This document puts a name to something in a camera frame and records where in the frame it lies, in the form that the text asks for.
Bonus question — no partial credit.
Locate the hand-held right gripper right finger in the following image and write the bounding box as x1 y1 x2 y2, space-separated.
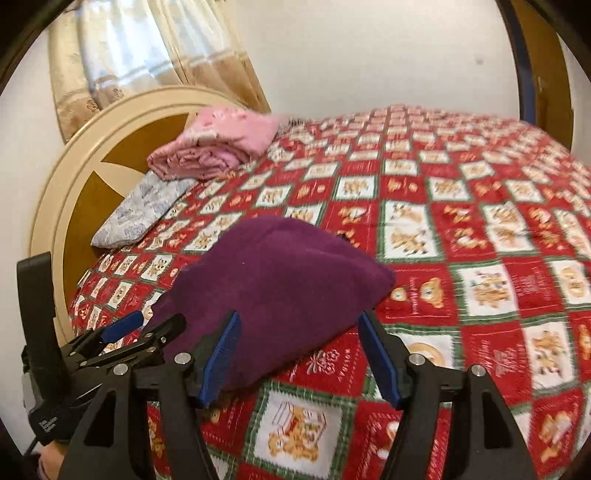
358 310 539 480

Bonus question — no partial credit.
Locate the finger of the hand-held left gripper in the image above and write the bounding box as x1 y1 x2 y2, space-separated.
60 310 145 365
78 315 188 370

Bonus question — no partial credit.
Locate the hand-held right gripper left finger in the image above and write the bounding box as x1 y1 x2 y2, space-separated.
58 310 243 480

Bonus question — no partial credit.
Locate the purple long-sleeved sweater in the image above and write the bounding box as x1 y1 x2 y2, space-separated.
150 217 397 393

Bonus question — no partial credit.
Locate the person's left forearm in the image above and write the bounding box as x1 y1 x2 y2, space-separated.
39 445 70 480

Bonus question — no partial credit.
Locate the grey floral pillow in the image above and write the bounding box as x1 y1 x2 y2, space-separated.
91 172 197 248

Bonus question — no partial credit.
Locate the red printed checkered blanket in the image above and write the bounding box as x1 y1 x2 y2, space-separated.
67 104 591 480

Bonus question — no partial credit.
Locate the pink folded blanket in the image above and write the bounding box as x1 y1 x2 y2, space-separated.
147 107 283 182

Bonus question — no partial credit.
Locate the beige patterned curtain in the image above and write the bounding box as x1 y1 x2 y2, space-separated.
46 0 271 144

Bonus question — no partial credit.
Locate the brown wooden door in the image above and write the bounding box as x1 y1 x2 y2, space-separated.
510 0 575 151

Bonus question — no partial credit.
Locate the black cable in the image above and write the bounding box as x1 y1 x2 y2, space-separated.
21 436 47 461

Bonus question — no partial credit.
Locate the dark door frame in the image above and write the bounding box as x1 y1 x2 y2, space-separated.
496 0 537 126

